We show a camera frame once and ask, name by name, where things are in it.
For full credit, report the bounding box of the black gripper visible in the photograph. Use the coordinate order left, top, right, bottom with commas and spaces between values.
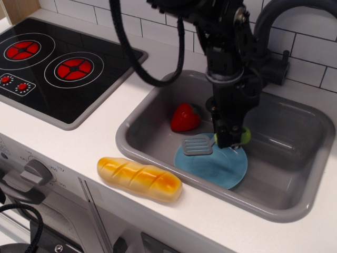
206, 75, 263, 149

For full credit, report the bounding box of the grey spatula green handle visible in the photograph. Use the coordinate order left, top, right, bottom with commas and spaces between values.
182, 126, 252, 156

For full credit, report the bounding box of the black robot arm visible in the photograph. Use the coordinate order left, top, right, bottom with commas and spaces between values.
149, 1, 263, 149

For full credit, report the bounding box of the blue plastic plate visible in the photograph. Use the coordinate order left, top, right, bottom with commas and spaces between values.
174, 142, 248, 189

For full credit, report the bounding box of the grey plastic sink basin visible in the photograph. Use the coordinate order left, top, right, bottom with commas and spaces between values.
116, 71, 335, 222

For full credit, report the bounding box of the red toy strawberry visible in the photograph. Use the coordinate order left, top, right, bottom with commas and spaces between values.
171, 103, 201, 132

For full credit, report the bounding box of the dark grey toy faucet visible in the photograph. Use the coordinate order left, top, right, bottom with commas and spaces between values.
253, 0, 336, 85

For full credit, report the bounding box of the toy bread loaf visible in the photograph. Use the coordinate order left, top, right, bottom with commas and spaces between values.
97, 157, 183, 203

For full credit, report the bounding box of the toy oven door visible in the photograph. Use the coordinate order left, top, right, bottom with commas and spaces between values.
0, 168, 111, 253

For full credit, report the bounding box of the black toy stovetop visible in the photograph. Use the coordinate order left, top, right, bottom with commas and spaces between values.
1, 18, 133, 131

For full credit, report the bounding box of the grey oven knob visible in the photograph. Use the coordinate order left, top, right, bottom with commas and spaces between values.
20, 160, 53, 186

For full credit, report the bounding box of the wooden side panel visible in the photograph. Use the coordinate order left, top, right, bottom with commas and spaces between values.
1, 0, 41, 25

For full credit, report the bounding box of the black braided cable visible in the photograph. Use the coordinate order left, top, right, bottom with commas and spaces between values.
108, 0, 185, 87
0, 203, 45, 253

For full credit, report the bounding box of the black braided cable lower left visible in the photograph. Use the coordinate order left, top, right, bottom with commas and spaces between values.
0, 203, 45, 253

